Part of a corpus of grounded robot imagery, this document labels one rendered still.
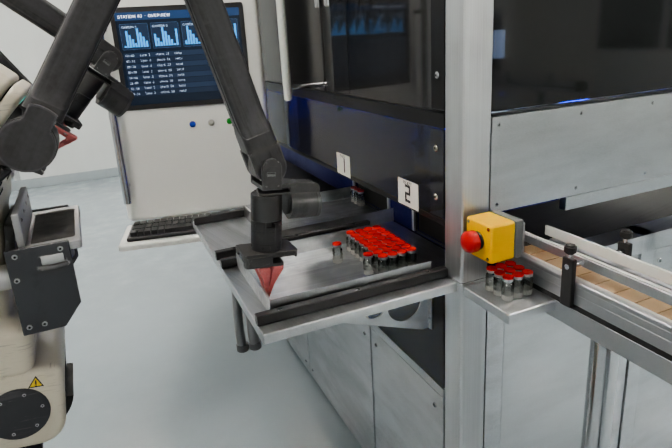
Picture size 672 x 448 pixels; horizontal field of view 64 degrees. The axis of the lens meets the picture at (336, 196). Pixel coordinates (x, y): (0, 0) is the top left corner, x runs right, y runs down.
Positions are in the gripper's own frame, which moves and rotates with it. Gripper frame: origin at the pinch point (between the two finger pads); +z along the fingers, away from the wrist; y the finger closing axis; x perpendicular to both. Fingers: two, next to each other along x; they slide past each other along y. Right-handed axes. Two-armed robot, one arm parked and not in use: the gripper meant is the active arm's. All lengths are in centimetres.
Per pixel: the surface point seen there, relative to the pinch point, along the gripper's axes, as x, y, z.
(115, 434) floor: 97, -28, 93
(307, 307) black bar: -7.8, 5.3, 0.4
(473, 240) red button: -19.5, 31.8, -13.2
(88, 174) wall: 543, -35, 87
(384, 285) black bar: -7.8, 21.1, -1.5
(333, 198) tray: 54, 38, -2
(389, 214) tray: 28, 42, -4
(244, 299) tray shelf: 4.0, -3.3, 2.6
